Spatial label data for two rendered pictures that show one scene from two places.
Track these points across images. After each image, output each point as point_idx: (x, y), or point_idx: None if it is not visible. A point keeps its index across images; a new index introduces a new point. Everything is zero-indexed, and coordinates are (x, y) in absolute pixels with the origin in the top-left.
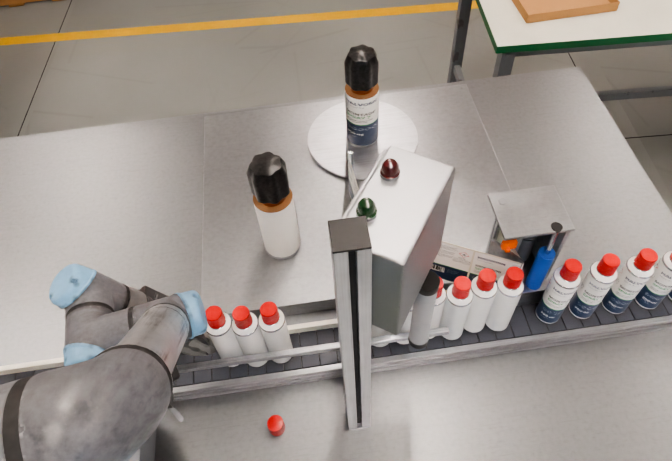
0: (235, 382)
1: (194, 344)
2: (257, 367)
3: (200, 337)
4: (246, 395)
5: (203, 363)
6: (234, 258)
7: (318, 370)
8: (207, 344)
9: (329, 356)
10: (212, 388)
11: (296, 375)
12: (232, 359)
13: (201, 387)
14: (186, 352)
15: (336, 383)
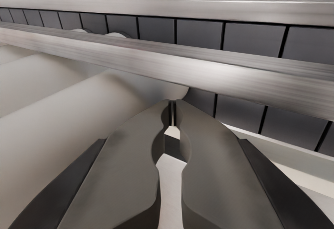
0: (164, 4)
1: (125, 185)
2: (118, 32)
3: (11, 227)
4: None
5: (152, 69)
6: (168, 221)
7: (39, 1)
8: (95, 145)
9: (34, 23)
10: None
11: None
12: (65, 50)
13: (262, 6)
14: (225, 153)
15: None
